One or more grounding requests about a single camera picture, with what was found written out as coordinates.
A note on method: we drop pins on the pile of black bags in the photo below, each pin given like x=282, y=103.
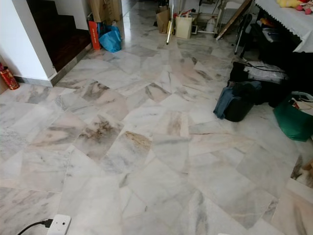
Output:
x=274, y=46

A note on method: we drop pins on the yellow plush toy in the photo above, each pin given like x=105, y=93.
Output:
x=293, y=4

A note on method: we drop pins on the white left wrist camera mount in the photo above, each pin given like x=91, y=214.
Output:
x=59, y=224

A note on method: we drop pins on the brown paper bag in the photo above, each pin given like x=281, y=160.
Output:
x=162, y=20

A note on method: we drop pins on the yellow and silver stick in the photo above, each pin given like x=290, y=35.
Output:
x=169, y=32

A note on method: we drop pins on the black bag with grey cloth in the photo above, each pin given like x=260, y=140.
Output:
x=238, y=103

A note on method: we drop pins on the orange-red paper bag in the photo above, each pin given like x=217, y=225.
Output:
x=94, y=35

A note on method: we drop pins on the folded metal chair frame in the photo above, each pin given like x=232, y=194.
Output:
x=243, y=32

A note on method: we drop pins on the white folded cloth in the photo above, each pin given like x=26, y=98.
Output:
x=266, y=72

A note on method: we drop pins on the long wooden plank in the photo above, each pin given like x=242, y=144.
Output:
x=234, y=19

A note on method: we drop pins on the blue plastic bag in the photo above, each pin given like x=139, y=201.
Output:
x=110, y=40

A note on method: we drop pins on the dark wooden staircase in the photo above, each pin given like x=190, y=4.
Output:
x=61, y=36

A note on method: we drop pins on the table with white cloth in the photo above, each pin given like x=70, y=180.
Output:
x=286, y=19

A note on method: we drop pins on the brown cardboard sheet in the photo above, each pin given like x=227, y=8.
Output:
x=102, y=10

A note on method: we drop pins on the cream paper bag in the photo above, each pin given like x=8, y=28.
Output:
x=183, y=28

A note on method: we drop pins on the green fabric bag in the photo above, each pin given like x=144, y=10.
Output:
x=293, y=121

